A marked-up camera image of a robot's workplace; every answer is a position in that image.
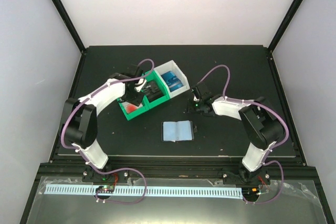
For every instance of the black card stack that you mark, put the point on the black card stack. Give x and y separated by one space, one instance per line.
152 91

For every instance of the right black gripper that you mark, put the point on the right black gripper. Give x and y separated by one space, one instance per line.
190 108

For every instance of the right black frame post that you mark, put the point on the right black frame post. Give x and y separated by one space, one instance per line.
293 8

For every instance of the blue slotted cable duct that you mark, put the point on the blue slotted cable duct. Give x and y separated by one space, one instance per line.
149 191

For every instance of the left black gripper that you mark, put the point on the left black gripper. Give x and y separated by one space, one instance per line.
137 101

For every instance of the green bin with black cards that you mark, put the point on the green bin with black cards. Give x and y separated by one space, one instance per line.
154 76

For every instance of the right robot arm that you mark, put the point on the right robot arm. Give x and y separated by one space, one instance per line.
265 129

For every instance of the right controller board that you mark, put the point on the right controller board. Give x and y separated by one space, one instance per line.
251 191

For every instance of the left controller board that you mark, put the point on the left controller board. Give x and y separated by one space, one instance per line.
105 189

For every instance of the red white card stack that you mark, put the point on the red white card stack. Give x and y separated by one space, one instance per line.
130 108

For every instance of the left black frame post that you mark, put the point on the left black frame post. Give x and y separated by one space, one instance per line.
69 24

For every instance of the black frame post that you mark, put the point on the black frame post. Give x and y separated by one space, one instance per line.
69 24
293 8

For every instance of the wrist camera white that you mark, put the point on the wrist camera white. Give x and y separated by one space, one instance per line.
195 99
138 86

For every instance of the green bin with red cards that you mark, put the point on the green bin with red cards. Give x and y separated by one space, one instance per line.
138 112

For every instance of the blue card stack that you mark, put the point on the blue card stack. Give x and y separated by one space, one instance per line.
172 81

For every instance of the black card holder wallet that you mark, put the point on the black card holder wallet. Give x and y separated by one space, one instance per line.
179 131

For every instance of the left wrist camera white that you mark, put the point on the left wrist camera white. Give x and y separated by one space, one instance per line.
138 86

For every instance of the controller board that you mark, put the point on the controller board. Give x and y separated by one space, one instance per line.
105 189
251 191

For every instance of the white bin with blue cards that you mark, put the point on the white bin with blue cards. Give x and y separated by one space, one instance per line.
172 66

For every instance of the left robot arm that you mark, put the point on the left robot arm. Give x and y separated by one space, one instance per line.
79 121

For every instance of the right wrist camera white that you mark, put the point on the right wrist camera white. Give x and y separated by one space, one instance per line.
195 99

